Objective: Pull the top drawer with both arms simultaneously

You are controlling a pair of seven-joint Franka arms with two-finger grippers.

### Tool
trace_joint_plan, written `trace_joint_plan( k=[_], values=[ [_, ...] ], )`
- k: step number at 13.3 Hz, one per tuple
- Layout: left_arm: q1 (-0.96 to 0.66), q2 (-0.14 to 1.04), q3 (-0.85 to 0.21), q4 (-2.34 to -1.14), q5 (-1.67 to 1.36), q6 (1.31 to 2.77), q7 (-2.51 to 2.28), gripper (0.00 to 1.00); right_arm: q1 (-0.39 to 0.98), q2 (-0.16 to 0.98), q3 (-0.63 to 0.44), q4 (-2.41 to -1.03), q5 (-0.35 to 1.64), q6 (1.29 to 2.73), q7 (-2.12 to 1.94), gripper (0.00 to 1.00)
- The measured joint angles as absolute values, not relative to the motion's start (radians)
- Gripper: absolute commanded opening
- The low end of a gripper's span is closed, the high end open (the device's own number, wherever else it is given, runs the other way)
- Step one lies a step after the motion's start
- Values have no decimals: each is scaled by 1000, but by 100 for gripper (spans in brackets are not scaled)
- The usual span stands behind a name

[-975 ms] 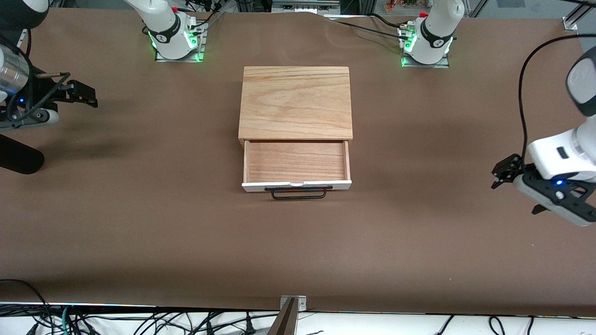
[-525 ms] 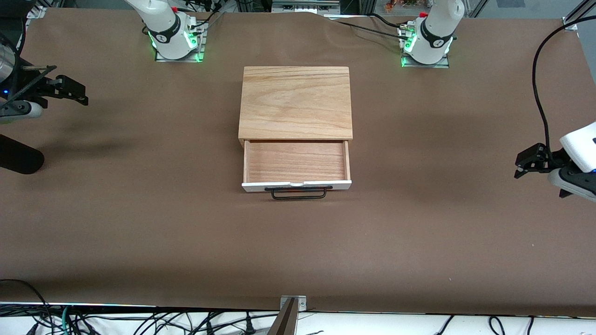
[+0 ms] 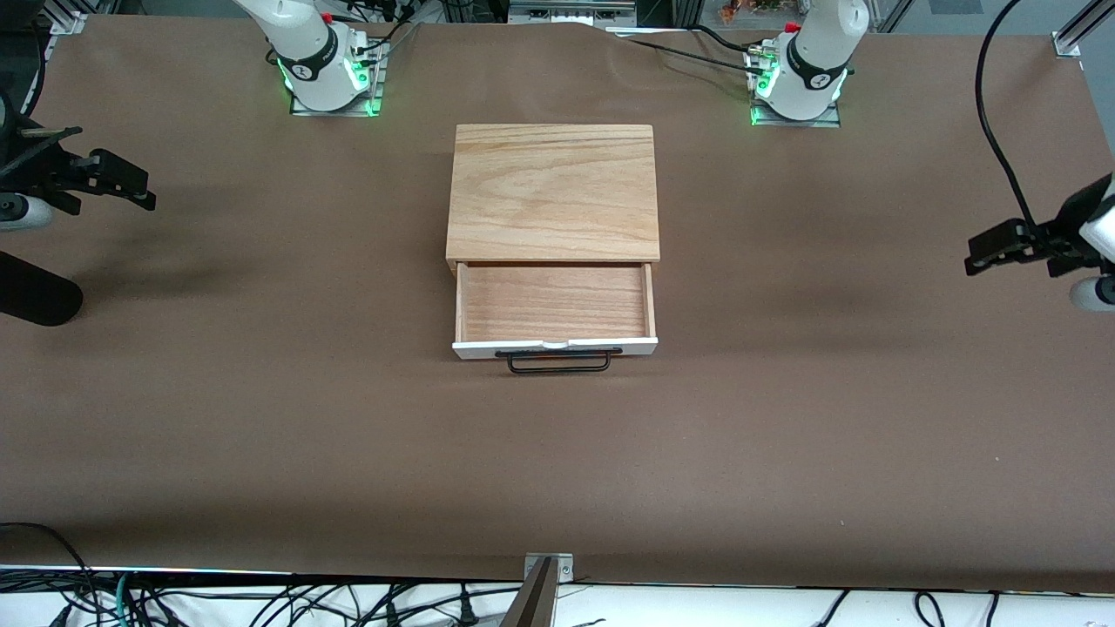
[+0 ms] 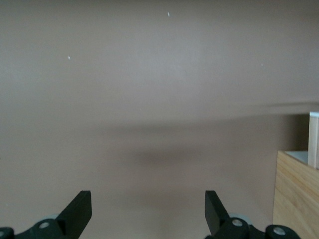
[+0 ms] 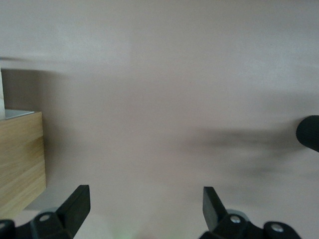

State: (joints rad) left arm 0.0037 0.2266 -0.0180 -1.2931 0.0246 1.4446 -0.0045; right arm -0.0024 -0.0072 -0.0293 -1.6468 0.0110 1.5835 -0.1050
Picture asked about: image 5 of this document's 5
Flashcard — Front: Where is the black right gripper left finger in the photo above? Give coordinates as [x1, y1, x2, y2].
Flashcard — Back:
[0, 184, 91, 239]

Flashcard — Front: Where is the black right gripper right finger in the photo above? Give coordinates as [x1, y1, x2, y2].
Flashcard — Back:
[198, 186, 303, 239]

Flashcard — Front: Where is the wooden drawer cabinet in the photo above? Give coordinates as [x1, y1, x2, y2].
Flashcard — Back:
[0, 112, 47, 220]

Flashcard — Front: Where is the black foam cylinder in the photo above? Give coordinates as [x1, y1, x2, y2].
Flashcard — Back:
[296, 115, 319, 153]

